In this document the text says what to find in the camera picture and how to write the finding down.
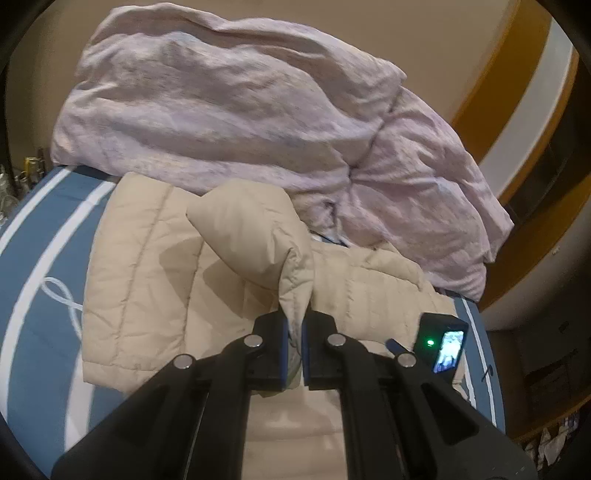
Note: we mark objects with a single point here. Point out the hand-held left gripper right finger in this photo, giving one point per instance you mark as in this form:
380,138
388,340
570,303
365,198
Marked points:
308,350

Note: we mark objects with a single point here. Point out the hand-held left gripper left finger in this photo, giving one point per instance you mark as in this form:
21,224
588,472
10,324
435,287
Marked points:
280,350

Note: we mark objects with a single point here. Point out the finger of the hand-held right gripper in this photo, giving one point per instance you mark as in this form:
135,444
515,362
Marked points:
393,346

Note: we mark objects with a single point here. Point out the beige puffer jacket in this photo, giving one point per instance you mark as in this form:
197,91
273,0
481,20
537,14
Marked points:
161,277

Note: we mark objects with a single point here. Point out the pile of clothes on shelf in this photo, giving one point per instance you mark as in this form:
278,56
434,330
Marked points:
551,441

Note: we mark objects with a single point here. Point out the dark wooden cabinet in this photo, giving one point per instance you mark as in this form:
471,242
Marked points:
549,184

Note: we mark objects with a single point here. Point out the pink crumpled duvet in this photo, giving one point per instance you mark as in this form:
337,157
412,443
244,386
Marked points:
231,115

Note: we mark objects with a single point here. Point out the blue white striped bed sheet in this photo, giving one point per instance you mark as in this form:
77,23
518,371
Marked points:
37,258

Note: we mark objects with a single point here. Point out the bedside clutter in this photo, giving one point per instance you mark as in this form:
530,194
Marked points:
23,177

